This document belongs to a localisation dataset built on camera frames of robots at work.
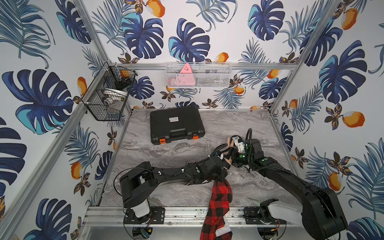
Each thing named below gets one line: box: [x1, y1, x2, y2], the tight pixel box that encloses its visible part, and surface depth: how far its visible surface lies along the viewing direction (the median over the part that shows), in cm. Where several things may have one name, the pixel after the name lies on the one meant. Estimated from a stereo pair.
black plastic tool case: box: [150, 106, 206, 145], surface depth 103 cm
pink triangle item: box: [173, 63, 196, 86], surface depth 92 cm
